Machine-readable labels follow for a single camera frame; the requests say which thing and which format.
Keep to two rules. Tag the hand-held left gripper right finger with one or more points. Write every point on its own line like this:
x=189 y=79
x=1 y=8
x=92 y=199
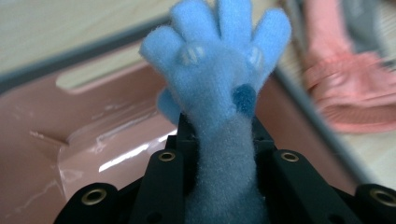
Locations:
x=295 y=193

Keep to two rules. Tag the pink glove with grey palm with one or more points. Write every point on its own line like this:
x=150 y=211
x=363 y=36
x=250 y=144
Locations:
x=342 y=77

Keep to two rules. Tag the pink plastic tray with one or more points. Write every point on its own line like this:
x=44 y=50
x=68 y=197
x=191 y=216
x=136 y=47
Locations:
x=46 y=124

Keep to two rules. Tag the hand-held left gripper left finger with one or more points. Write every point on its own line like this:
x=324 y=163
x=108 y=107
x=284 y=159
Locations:
x=165 y=186

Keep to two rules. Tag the blue fleece glove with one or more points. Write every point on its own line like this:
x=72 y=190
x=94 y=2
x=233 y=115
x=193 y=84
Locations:
x=211 y=77

